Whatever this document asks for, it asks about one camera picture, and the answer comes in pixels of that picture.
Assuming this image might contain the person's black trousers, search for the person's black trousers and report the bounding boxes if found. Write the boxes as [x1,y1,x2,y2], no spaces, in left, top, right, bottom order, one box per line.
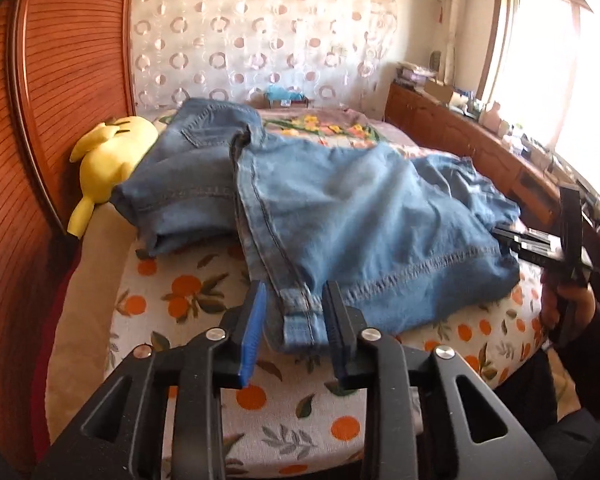
[492,355,600,480]

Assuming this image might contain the beige window drape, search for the beige window drape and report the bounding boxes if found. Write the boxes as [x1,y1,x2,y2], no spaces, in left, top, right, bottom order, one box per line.
[432,0,463,86]

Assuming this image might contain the cardboard box with blue cloth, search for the cardboard box with blue cloth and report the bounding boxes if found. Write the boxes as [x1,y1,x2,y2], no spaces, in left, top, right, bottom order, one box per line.
[263,85,311,109]

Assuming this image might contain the circle-patterned white curtain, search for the circle-patterned white curtain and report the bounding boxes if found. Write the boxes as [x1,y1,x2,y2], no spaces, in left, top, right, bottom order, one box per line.
[127,0,443,118]

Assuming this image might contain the orange-print bedsheet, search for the orange-print bedsheet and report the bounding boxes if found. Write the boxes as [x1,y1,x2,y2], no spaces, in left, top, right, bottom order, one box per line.
[102,230,548,480]

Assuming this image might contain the beige mattress pad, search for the beige mattress pad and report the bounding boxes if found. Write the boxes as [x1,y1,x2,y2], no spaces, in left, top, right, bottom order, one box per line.
[45,205,146,461]

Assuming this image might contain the faded light blue denim pants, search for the faded light blue denim pants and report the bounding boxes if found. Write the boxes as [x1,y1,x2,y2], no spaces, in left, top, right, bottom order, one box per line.
[230,132,523,353]

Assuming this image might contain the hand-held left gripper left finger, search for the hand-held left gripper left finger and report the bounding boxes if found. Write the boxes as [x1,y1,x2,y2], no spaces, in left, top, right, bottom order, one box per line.
[32,280,268,480]

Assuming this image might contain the person's right hand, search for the person's right hand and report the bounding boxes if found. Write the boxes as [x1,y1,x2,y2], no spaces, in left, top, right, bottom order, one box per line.
[539,281,598,342]

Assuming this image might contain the wooden-framed window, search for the wooden-framed window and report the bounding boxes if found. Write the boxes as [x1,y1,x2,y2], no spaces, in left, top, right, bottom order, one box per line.
[477,0,600,206]

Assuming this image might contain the mid blue denim pants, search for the mid blue denim pants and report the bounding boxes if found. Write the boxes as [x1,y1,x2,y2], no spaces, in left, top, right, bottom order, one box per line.
[111,97,268,258]

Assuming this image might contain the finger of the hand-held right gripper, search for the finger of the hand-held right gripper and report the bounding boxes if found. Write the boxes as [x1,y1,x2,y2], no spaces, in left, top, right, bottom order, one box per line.
[515,246,566,268]
[490,226,566,248]

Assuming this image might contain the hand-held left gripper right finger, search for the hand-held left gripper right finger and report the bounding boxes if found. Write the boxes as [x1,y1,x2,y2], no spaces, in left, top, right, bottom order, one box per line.
[322,280,558,480]

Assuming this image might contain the floral blanket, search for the floral blanket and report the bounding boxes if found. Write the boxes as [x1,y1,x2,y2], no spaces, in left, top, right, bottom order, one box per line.
[152,106,421,153]

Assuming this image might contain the wooden sideboard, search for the wooden sideboard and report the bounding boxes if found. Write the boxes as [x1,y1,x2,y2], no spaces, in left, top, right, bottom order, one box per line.
[384,82,600,241]

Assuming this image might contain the yellow plush toy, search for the yellow plush toy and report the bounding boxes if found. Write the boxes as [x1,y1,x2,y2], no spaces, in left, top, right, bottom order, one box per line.
[67,115,158,240]

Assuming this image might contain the white plastic bottle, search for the white plastic bottle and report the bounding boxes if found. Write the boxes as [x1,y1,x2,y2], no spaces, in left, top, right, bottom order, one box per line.
[481,102,501,131]

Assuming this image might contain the wooden headboard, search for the wooden headboard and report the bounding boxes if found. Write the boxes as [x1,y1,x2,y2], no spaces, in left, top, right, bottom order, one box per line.
[0,0,138,461]

